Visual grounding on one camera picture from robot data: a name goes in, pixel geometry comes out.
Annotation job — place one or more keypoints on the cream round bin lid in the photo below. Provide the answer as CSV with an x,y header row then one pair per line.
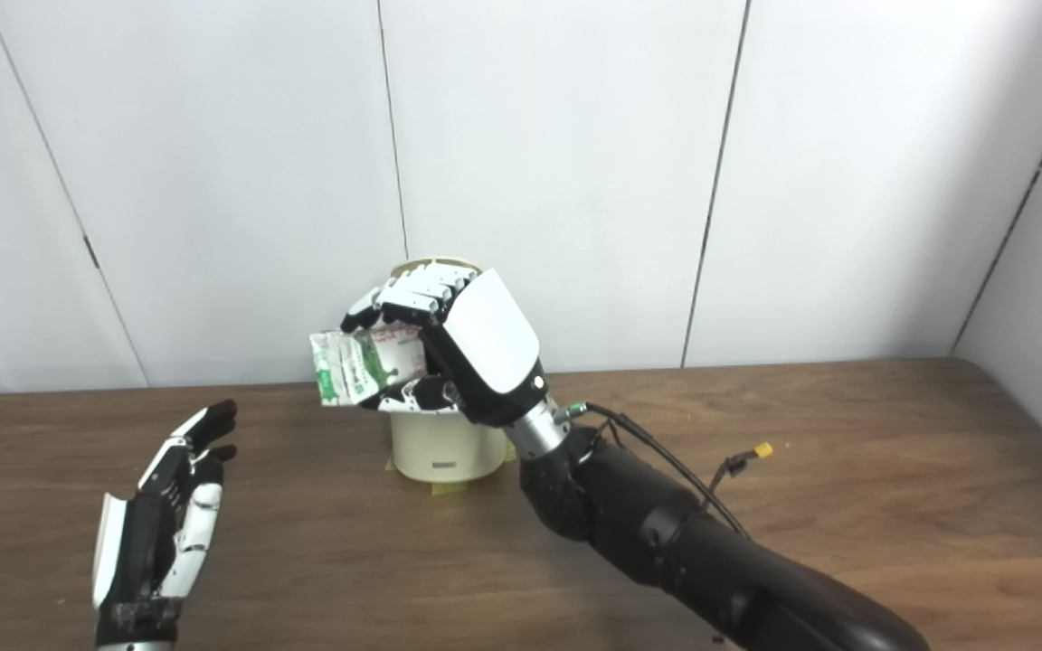
x,y
431,267

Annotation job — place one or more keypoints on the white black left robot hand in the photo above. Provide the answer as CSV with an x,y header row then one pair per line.
x,y
141,551

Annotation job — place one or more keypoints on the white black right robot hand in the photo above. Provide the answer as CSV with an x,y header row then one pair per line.
x,y
489,339

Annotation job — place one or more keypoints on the white green milk carton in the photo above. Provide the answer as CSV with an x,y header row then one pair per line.
x,y
354,366

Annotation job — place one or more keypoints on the cream-colored cylindrical bin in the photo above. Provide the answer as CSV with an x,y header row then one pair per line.
x,y
440,448

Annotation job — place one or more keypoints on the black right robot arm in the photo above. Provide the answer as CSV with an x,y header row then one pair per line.
x,y
666,533

